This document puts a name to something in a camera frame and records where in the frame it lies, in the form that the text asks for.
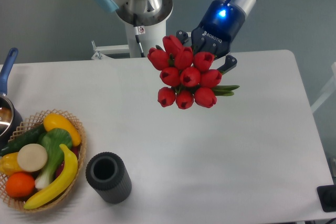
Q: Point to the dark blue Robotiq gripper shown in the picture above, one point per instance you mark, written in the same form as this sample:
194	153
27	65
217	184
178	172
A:
218	28

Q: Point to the red tulip bouquet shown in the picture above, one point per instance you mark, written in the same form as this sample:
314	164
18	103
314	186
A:
187	76

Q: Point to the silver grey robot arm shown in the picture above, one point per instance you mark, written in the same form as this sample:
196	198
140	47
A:
145	25

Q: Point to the dark grey ribbed vase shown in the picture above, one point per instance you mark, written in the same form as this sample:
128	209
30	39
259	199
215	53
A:
107	175

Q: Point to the green bok choy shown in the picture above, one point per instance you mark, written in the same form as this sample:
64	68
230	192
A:
50	141

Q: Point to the yellow banana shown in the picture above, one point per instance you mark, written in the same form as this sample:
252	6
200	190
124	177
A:
59	185

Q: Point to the black device at table edge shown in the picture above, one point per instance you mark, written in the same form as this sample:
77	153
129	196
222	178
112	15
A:
326	196

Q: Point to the green cucumber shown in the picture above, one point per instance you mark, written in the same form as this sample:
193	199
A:
29	137

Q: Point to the beige round radish slice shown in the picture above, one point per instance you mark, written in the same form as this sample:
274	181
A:
32	157

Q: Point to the yellow bell pepper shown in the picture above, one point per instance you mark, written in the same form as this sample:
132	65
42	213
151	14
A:
9	164

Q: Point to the orange fruit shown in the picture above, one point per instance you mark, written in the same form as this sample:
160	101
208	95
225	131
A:
20	185

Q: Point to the woven wicker basket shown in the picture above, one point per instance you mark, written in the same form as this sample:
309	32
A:
28	124

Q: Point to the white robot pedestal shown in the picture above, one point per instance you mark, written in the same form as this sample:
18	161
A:
140	39

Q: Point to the blue handled saucepan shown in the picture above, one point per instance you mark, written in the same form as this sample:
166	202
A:
10	117

